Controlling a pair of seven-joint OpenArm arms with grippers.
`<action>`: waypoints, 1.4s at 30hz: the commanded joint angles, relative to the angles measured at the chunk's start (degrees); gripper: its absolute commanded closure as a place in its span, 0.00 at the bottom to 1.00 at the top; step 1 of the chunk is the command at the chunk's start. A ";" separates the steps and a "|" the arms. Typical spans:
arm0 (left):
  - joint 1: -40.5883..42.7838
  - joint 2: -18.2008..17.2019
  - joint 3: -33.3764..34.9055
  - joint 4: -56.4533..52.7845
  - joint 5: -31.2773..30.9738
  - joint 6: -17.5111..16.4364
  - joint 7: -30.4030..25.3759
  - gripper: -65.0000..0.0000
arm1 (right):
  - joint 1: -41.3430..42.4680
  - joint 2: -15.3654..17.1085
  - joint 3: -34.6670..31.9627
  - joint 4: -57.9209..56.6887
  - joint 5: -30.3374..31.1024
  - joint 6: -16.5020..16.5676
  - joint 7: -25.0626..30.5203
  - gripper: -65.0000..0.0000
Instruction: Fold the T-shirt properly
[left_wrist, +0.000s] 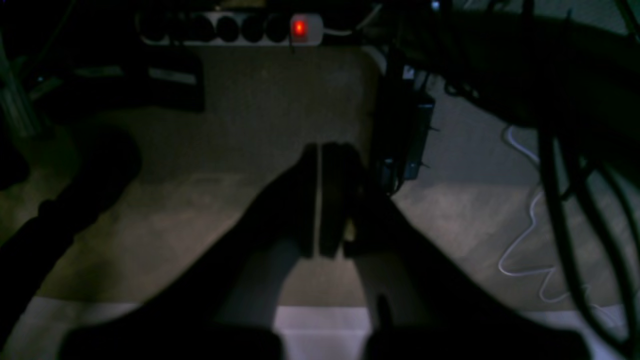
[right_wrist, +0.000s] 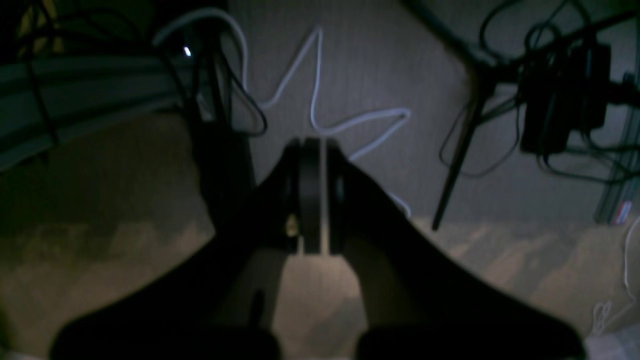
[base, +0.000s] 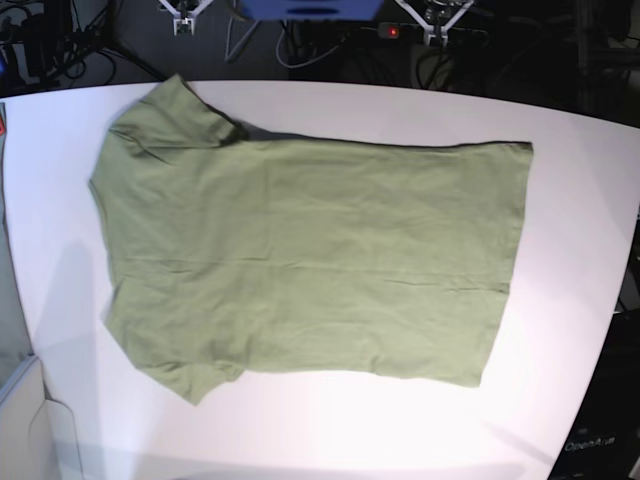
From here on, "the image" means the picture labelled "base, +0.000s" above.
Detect green T-shirt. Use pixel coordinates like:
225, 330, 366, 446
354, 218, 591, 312
89, 77, 534, 404

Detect black power strip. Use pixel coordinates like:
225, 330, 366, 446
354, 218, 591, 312
377, 22, 485, 47

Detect blue box overhead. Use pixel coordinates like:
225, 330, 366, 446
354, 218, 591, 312
240, 0, 384, 21

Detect black OpenArm base box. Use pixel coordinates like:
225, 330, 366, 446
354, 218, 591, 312
549, 312, 639, 479

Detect white cable on floor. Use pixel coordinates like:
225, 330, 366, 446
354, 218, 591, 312
223, 0, 266, 64

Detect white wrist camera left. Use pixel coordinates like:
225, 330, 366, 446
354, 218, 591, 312
394, 0, 476, 46

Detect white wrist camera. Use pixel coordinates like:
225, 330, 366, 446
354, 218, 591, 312
158, 0, 214, 36
394, 0, 476, 46

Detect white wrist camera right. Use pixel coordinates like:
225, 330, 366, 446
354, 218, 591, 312
158, 0, 214, 36

